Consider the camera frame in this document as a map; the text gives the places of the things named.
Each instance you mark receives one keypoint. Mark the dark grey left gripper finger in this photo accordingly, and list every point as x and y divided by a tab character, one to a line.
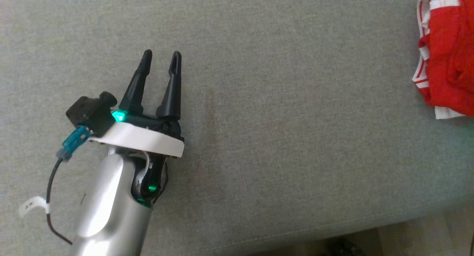
137	89
174	93

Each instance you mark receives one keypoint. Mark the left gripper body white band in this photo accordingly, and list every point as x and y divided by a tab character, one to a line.
144	139

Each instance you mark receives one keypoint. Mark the wide grey sofa chaise seat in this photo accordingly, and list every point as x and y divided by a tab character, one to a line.
277	137

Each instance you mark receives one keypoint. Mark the red basketball jersey with lettering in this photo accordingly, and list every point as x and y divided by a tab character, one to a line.
448	63

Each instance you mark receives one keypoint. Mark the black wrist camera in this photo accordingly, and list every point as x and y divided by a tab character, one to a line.
89	113

